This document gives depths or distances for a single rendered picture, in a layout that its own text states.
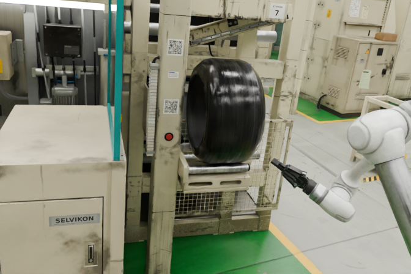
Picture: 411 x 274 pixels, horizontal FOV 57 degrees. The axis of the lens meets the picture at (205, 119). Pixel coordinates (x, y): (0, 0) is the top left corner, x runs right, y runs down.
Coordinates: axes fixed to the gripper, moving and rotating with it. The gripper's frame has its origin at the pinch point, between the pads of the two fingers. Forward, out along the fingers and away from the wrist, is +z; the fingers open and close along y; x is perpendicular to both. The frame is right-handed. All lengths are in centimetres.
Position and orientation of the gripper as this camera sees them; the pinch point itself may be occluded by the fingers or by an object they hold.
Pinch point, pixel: (277, 164)
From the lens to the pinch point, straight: 193.7
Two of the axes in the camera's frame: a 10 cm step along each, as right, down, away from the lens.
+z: -7.8, -5.7, 2.5
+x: 5.8, -5.3, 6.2
